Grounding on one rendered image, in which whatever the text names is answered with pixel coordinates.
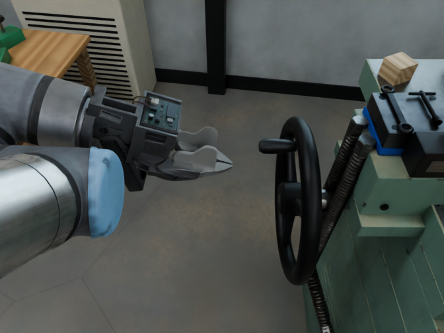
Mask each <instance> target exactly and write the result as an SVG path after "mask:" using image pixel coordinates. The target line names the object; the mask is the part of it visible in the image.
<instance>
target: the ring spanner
mask: <svg viewBox="0 0 444 333"><path fill-rule="evenodd" d="M385 89H390V90H391V91H386V90H385ZM381 92H382V93H384V94H386V95H387V97H388V100H389V102H390V104H391V106H392V109H393V110H394V113H395V115H396V117H397V119H398V122H399V125H398V130H399V131H400V132H401V133H404V134H411V133H413V131H414V127H413V126H412V125H411V124H408V123H407V122H406V119H405V117H404V115H403V113H402V111H401V109H400V107H399V105H398V103H397V101H396V99H395V97H394V95H393V94H394V92H395V89H394V87H392V86H390V85H383V86H382V87H381ZM402 126H405V127H407V128H409V129H410V130H405V129H403V128H402Z"/></svg>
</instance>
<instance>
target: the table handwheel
mask: <svg viewBox="0 0 444 333"><path fill-rule="evenodd" d="M280 139H286V140H290V141H294V139H295V142H296V145H297V152H298V157H299V168H300V176H301V182H297V173H296V166H295V152H289V153H279V154H277V157H276V174H275V218H276V236H277V246H278V250H279V257H280V261H281V266H282V269H283V272H284V274H285V276H286V278H287V280H288V281H289V282H290V283H292V284H293V285H298V286H300V285H304V284H305V283H307V282H308V281H309V279H310V278H311V276H312V274H313V272H314V269H315V266H316V261H317V257H318V251H319V246H320V235H321V226H322V209H328V206H329V204H330V202H331V199H332V197H333V195H334V192H335V191H336V190H329V189H322V186H321V176H320V165H319V159H318V152H317V148H316V143H315V139H314V136H313V133H312V130H311V128H310V126H309V125H308V123H307V122H306V120H305V119H303V118H302V117H299V116H293V117H290V118H289V119H288V120H287V121H286V122H285V123H284V125H283V128H282V131H281V135H280ZM295 216H300V218H301V233H300V241H299V251H298V255H297V261H295V257H294V253H293V248H292V244H291V232H292V228H293V222H294V219H295Z"/></svg>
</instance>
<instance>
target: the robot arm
mask: <svg viewBox="0 0 444 333"><path fill-rule="evenodd" d="M91 93H92V92H91V89H90V87H87V86H84V85H80V84H77V83H73V82H70V81H66V80H63V79H58V78H55V77H51V76H49V75H45V74H41V73H37V72H35V71H31V70H27V69H23V68H21V67H17V66H14V65H9V64H7V63H3V62H0V279H2V278H3V277H5V276H7V275H8V274H10V273H11V272H13V271H15V270H16V269H18V268H19V267H21V266H23V265H24V264H26V263H27V262H29V261H31V260H32V259H34V258H35V257H37V256H39V255H40V254H44V253H47V252H49V251H51V250H53V249H55V248H57V247H58V246H60V245H61V244H63V243H64V242H66V241H68V240H69V239H71V238H72V237H74V236H88V237H91V238H92V239H96V238H97V237H107V236H108V235H110V234H112V233H113V232H114V230H115V229H116V227H117V225H118V223H119V220H120V217H121V214H122V209H123V204H124V185H126V188H127V189H128V190H129V191H130V192H138V191H142V190H143V187H144V184H145V179H146V176H147V175H149V176H156V177H158V178H162V179H164V180H170V181H183V180H195V179H197V178H203V177H207V176H213V175H216V174H220V173H222V172H225V171H228V170H230V169H231V168H232V166H233V162H232V161H231V160H230V159H228V158H227V157H226V156H225V155H224V154H222V153H221V152H220V151H218V150H217V149H216V147H217V136H218V133H217V130H216V129H215V128H212V127H205V128H203V129H201V130H200V131H199V132H197V133H190V132H187V131H181V130H180V129H179V125H180V115H181V110H182V106H181V102H182V101H181V100H177V99H175V98H171V97H167V96H164V95H161V94H157V93H154V92H150V91H146V90H144V93H143V96H136V97H135V98H139V100H138V101H134V100H135V98H134V99H133V102H132V104H131V103H128V102H124V101H121V100H117V99H114V98H110V97H107V96H106V87H102V86H99V85H95V88H94V94H93V95H92V96H91ZM157 97H158V98H157ZM164 99H165V100H164ZM171 101H172V102H171ZM134 102H138V103H137V105H135V104H134ZM94 139H100V144H101V145H102V148H103V149H98V148H96V147H92V145H93V141H94ZM17 141H21V142H25V143H30V144H34V145H39V146H30V145H16V144H17ZM79 147H80V148H79ZM173 149H175V151H176V152H174V153H173V155H172V158H173V159H171V158H170V156H169V155H170V152H171V151H173Z"/></svg>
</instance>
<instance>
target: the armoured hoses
mask: <svg viewBox="0 0 444 333"><path fill-rule="evenodd" d="M368 125H369V120H368V119H367V118H366V117H363V116H358V115H356V116H354V117H353V118H352V119H351V121H350V124H349V126H348V128H347V132H346V134H345V137H344V140H343V142H342V145H341V146H340V149H339V151H338V154H337V155H336V158H335V161H334V163H333V165H332V168H331V169H330V173H329V175H328V177H327V179H326V182H325V184H324V187H323V189H329V190H336V191H335V192H334V195H333V197H332V199H331V202H330V204H329V206H328V209H322V226H321V235H320V246H319V251H318V257H317V261H316V264H317V262H318V260H319V258H320V256H321V254H322V252H323V250H324V248H325V246H326V244H327V242H328V240H329V238H330V236H331V234H332V232H333V230H334V228H335V226H336V224H337V222H338V220H339V218H340V216H341V214H342V212H343V210H344V208H345V206H346V204H347V202H348V199H349V197H350V194H351V193H352V191H353V187H354V186H355V183H356V180H357V178H358V175H359V173H360V172H361V169H362V166H363V164H364V162H365V160H366V158H367V156H368V154H369V153H370V152H371V151H372V149H373V148H374V147H375V145H376V143H377V142H376V140H375V138H373V137H372V136H371V135H361V134H362V132H363V131H364V130H365V129H367V127H368ZM307 284H308V285H307V286H308V287H309V290H310V291H309V293H310V294H311V299H312V300H313V301H312V302H313V303H314V304H313V306H314V309H315V310H316V311H315V313H316V316H317V319H318V323H320V324H319V328H320V332H321V333H334V330H333V327H332V324H331V322H330V313H329V310H328V306H327V304H326V301H325V298H324V295H323V291H322V288H321V287H322V286H321V282H320V280H319V276H318V273H317V270H316V266H315V268H314V272H313V274H312V276H311V278H310V279H309V281H308V282H307Z"/></svg>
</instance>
